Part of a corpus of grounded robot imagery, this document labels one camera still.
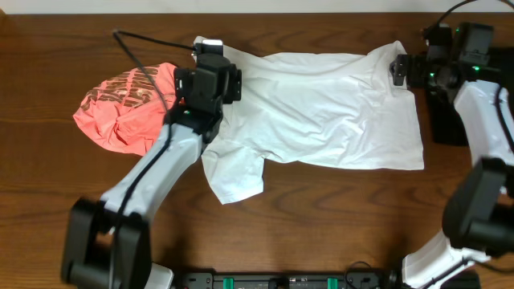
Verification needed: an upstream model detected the black fabric container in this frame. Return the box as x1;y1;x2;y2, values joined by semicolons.
425;47;513;146

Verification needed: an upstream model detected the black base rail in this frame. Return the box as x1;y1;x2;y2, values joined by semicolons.
172;262;408;289

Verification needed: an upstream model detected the white t-shirt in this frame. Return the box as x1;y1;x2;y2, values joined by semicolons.
202;41;424;204

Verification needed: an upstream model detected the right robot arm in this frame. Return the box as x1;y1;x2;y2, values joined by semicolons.
381;22;513;288

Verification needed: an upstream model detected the pink printed t-shirt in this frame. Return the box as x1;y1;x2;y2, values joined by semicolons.
73;63;176;156

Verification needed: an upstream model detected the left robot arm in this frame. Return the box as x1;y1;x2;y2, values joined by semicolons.
61;52;242;289

